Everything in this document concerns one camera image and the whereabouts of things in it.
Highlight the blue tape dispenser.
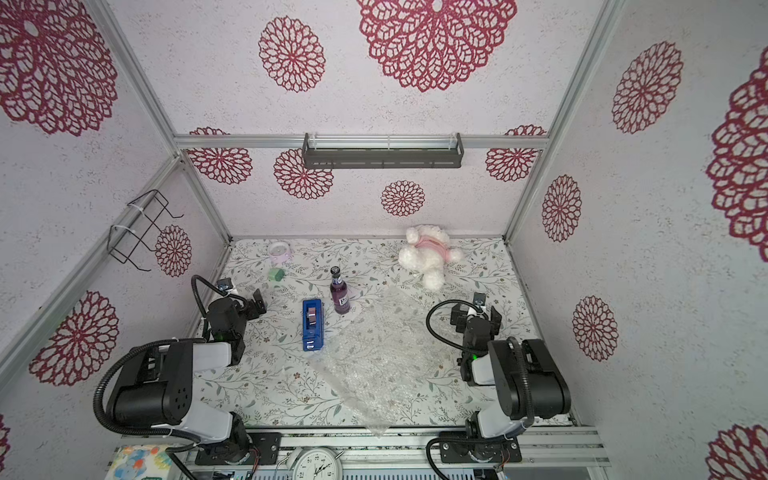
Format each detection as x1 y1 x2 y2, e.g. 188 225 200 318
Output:
302 299 324 351

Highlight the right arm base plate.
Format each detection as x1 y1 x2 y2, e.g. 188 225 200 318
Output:
438 431 522 464

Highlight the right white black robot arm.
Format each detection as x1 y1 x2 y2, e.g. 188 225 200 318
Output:
424 293 571 479

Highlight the white teddy bear pink shirt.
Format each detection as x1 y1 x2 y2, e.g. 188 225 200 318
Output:
398 224 464 292

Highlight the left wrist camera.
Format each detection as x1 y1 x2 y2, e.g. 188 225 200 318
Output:
216 277 235 295

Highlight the purple glass bottle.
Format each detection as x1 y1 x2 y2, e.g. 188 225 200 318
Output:
330 266 350 315

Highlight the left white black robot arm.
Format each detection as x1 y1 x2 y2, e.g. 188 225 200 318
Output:
92 275 267 463

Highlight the white analog clock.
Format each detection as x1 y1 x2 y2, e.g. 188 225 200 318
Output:
291 447 343 480

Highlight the black wall shelf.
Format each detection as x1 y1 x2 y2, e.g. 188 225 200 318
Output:
301 133 465 170

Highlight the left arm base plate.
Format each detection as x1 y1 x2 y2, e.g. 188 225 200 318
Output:
194 431 282 466

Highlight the colourful patterned box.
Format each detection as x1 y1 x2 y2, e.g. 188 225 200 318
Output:
105 444 180 480

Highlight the black wire wall rack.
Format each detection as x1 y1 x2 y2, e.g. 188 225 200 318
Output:
106 189 184 273

